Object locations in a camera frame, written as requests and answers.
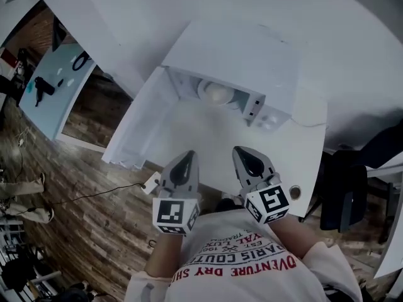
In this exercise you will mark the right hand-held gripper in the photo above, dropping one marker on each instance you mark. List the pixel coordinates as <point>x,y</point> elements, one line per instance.
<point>267,201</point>

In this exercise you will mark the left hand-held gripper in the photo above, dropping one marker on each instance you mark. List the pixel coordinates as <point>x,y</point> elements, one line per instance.
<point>170,214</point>

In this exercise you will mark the white plate of food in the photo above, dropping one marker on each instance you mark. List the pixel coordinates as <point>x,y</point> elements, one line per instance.
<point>217,93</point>

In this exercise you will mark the white microwave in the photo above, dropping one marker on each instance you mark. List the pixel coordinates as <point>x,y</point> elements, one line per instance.
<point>239,52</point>

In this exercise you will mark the person's left forearm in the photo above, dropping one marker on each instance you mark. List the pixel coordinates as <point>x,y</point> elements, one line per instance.
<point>165,253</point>

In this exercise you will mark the person's right forearm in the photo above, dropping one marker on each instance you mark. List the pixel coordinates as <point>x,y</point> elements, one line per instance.
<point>291,238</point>

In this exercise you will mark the white power strip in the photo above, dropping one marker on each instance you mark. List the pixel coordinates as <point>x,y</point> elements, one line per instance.
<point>151,182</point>

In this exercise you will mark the round desk grommet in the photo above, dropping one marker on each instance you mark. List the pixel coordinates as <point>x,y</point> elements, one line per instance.
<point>295,192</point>

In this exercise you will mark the black office chair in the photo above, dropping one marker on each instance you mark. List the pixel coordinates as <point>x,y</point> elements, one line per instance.
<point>343,193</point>

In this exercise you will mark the person's white printed shirt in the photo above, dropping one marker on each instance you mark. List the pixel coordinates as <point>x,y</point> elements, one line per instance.
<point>252,282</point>

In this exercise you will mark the light blue table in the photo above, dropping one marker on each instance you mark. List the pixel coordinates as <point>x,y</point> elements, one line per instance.
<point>53,105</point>

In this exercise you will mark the black handheld tool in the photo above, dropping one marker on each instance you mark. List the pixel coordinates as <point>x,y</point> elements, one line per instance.
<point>43,87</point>

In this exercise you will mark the black bag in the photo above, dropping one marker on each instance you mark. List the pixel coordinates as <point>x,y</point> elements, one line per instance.
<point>17,274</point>

